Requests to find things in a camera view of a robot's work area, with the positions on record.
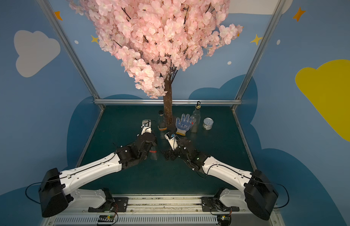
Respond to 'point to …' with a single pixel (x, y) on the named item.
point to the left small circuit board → (106, 218)
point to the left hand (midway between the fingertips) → (153, 129)
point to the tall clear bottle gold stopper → (196, 115)
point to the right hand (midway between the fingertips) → (169, 144)
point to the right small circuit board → (224, 219)
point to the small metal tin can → (208, 122)
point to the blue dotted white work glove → (185, 124)
